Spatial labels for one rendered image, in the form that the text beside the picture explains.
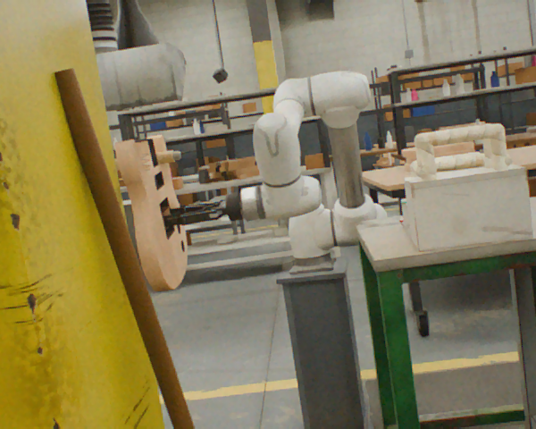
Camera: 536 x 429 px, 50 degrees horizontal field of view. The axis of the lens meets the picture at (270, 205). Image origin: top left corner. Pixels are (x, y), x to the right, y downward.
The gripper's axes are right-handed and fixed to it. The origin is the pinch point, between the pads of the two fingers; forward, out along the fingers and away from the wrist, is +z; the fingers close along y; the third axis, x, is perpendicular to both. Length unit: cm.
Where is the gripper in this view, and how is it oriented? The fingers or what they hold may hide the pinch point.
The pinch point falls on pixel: (168, 217)
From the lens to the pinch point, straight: 157.1
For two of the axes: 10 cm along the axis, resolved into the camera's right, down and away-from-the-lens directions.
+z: -9.8, 1.6, 0.7
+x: -1.7, -9.6, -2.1
